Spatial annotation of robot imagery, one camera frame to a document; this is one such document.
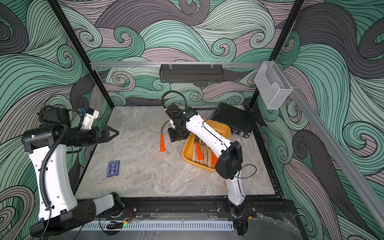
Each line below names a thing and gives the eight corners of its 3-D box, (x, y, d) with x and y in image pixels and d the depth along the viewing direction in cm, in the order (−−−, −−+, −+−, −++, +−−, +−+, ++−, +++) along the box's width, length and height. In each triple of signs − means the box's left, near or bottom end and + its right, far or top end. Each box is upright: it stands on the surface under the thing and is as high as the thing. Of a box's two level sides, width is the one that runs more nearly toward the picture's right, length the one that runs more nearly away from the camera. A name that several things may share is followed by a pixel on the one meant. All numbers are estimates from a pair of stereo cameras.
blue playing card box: (107, 177, 86) (106, 176, 84) (110, 163, 92) (108, 161, 90) (119, 175, 87) (117, 173, 85) (120, 161, 92) (119, 159, 91)
